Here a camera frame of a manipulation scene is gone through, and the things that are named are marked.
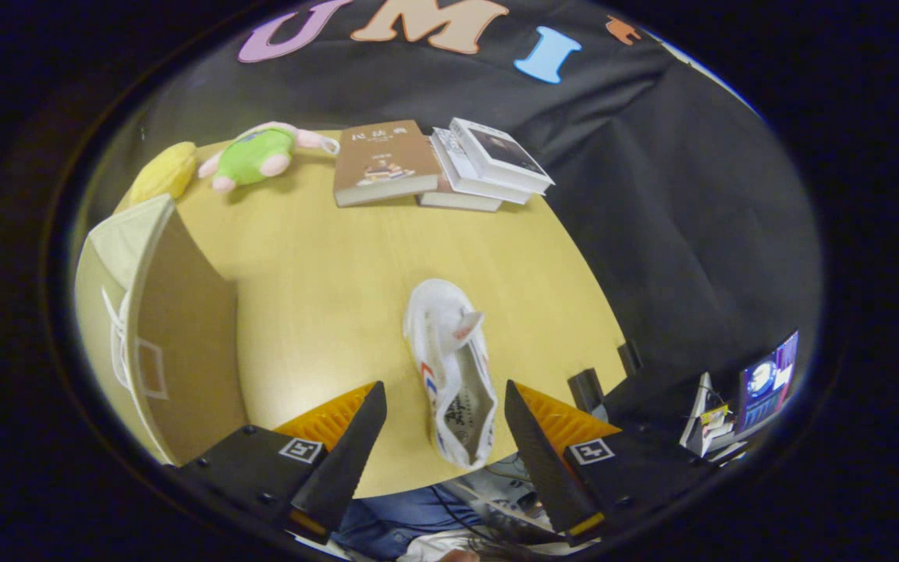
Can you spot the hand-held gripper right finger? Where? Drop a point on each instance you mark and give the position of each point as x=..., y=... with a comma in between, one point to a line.
x=543, y=460

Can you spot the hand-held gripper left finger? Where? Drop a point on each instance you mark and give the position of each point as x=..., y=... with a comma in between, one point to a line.
x=348, y=460

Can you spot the beige fabric storage box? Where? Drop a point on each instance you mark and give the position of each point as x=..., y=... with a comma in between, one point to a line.
x=192, y=328

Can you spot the person's blue jeans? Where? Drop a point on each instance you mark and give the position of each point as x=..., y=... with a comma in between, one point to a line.
x=395, y=519

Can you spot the black table clamp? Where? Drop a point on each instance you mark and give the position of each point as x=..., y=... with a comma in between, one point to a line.
x=629, y=357
x=586, y=390

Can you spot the white cardboard stand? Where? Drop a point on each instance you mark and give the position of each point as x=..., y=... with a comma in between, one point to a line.
x=703, y=421

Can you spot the laptop screen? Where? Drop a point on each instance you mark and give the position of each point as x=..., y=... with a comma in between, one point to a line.
x=765, y=386

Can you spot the thin pale book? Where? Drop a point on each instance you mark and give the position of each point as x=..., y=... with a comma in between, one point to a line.
x=457, y=203

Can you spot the brown cover book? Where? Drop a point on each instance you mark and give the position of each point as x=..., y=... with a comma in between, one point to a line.
x=379, y=156

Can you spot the white book with dark picture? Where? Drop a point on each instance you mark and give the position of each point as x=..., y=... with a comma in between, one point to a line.
x=500, y=152

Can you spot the green and pink plush toy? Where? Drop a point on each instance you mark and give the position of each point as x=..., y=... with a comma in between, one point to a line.
x=258, y=156

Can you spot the yellow plush toy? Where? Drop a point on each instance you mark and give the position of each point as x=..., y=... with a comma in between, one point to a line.
x=165, y=172

